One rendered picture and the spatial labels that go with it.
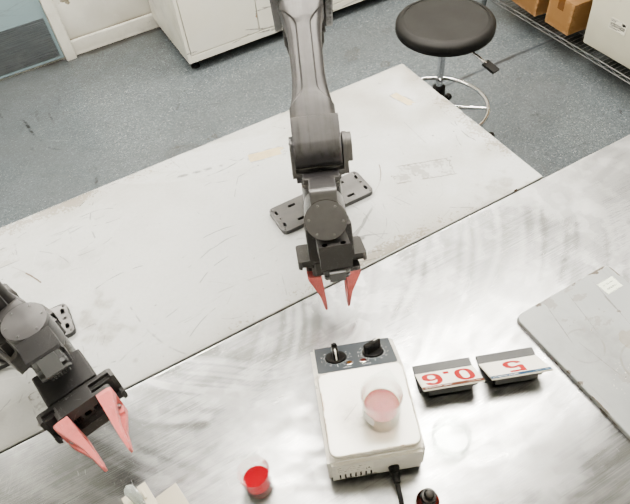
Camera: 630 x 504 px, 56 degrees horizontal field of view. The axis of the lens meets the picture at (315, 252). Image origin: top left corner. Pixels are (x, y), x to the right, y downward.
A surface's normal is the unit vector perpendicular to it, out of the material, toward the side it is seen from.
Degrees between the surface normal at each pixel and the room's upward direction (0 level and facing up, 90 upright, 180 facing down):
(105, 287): 0
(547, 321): 0
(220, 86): 0
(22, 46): 90
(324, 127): 32
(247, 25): 90
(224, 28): 90
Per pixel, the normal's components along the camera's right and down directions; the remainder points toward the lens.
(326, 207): 0.03, 0.40
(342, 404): -0.07, -0.63
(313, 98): -0.03, -0.14
